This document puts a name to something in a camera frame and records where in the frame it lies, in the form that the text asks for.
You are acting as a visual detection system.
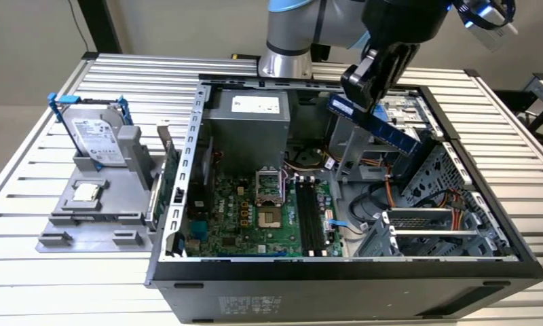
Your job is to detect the grey power supply unit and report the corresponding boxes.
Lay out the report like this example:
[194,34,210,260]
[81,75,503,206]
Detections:
[202,88,291,170]

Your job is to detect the metal socket cover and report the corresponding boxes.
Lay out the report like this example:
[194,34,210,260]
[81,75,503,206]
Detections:
[255,166,285,204]

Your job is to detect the aluminium side table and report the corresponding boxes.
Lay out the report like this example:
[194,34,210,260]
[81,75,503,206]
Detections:
[518,72,543,152]

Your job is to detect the black cable loop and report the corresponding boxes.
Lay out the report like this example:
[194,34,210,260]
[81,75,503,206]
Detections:
[347,192,386,232]

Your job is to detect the black RAM slot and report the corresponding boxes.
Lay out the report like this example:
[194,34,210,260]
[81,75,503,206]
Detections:
[297,179,313,256]
[313,179,329,256]
[307,179,322,256]
[301,179,318,256]

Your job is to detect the grey parts rack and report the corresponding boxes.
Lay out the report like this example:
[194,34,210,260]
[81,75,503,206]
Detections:
[36,125,158,254]

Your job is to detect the purple white wire bundle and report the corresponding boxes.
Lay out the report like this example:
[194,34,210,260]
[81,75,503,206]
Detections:
[282,158,326,177]

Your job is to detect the grey disk bay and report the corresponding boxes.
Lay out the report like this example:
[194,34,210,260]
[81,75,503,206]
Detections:
[355,206,511,258]

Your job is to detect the blue expansion slot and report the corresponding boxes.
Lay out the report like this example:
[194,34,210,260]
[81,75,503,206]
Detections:
[217,250,287,258]

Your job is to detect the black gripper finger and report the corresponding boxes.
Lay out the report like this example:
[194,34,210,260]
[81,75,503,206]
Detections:
[381,42,422,102]
[341,48,391,113]

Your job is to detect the hard disk in blue carrier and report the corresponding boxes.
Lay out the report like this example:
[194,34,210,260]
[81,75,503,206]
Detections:
[46,93,134,170]

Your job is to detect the silver CPU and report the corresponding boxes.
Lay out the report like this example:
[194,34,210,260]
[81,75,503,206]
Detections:
[72,183,101,202]

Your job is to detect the red yellow wire bundle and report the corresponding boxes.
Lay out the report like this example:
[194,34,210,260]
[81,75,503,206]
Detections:
[435,188,467,232]

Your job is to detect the orange wire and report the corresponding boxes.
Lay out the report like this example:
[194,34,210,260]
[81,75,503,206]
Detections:
[383,159,395,209]

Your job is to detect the silver drive cage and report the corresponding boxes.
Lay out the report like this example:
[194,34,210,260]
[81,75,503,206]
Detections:
[330,88,437,183]

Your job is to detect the green motherboard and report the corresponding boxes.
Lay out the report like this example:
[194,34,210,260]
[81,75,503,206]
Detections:
[182,175,345,258]

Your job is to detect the CPU socket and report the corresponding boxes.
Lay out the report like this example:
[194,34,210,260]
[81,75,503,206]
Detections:
[258,207,285,229]

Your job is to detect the black PC case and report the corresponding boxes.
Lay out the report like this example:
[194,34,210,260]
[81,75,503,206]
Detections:
[142,73,543,325]

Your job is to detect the black post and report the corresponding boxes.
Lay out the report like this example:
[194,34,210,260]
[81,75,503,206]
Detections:
[77,0,124,55]

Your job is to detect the green graphics card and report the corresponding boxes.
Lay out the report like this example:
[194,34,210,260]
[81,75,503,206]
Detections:
[146,118,182,235]

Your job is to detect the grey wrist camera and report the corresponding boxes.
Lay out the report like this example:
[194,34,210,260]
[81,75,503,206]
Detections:
[451,0,521,52]

